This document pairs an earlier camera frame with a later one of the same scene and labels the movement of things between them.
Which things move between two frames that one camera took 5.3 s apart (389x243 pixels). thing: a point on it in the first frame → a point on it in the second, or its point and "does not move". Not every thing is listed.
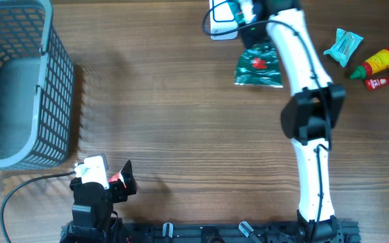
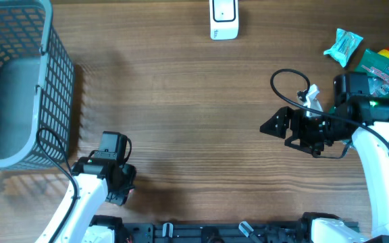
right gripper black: x=249 y=39 → x=299 y=117
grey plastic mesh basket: x=26 y=86 does not move
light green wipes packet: x=346 y=43 does not move
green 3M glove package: x=258 y=65 → x=385 y=76
